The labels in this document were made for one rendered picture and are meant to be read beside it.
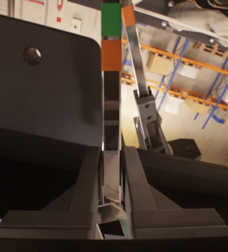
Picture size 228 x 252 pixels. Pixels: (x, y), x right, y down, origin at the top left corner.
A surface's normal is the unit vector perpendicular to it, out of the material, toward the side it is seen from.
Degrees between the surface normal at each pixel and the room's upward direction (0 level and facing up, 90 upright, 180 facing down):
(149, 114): 77
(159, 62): 90
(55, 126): 90
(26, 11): 90
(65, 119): 90
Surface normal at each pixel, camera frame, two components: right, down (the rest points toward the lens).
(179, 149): -0.26, -0.66
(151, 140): -0.06, 0.29
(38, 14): 0.01, 0.51
